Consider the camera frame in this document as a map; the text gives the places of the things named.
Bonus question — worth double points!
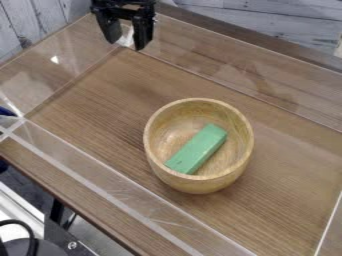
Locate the black cable at floor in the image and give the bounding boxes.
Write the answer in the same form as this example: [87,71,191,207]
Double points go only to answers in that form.
[0,218,39,256]

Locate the black table leg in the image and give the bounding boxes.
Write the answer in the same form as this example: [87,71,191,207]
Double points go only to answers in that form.
[50,199,64,225]

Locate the green rectangular block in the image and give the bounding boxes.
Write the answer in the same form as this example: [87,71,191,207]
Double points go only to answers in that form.
[165,124,227,175]

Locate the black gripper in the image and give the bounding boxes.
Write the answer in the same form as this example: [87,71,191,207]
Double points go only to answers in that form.
[91,0,157,51]

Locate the light wooden bowl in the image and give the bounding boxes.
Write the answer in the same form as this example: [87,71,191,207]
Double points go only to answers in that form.
[143,98,256,194]

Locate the blue object at edge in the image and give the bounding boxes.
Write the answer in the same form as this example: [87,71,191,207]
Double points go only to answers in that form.
[0,106,18,117]

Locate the grey metal base plate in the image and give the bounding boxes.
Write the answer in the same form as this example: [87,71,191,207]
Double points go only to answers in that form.
[44,219,99,256]

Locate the clear acrylic tray walls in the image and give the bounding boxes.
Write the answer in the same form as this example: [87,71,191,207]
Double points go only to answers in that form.
[0,5,342,256]

